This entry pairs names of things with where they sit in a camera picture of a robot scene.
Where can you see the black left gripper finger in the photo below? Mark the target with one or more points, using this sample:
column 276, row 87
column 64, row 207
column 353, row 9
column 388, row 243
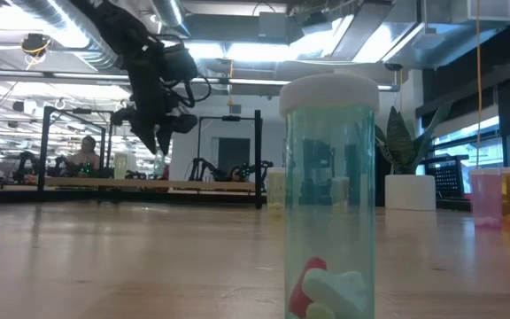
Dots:
column 133, row 124
column 177, row 124

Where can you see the green medicine bottle white cap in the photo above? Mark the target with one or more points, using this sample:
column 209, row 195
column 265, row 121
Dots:
column 159, row 167

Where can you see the pink medicine bottle white cap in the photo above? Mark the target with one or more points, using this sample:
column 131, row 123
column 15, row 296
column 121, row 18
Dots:
column 485, row 199

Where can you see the black background robot arm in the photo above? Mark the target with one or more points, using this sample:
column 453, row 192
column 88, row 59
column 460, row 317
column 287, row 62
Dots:
column 250, row 170
column 210, row 170

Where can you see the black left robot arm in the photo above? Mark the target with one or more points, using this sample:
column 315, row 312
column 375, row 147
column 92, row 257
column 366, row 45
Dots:
column 109, row 22

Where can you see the person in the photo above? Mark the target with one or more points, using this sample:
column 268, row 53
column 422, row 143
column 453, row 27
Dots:
column 87, row 153

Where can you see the grey ceiling pipe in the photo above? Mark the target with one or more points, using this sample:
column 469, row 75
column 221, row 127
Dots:
column 16, row 75

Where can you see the green bottle with red pill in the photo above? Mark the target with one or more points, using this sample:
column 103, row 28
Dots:
column 330, row 177

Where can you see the snake plant white pot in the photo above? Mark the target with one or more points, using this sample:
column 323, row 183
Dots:
column 410, row 192

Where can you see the black mesh crate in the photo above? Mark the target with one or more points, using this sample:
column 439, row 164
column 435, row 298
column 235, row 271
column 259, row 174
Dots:
column 450, row 179

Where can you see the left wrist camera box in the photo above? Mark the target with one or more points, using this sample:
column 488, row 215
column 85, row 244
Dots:
column 179, row 62

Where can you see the wooden shelf black metal frame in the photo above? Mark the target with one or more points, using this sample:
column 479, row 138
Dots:
column 149, row 184

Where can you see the silver round ventilation duct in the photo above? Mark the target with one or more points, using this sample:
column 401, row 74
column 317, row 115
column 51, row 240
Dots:
column 38, row 6

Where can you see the rectangular sheet metal duct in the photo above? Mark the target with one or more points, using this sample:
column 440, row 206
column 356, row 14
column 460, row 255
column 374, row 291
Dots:
column 436, row 40

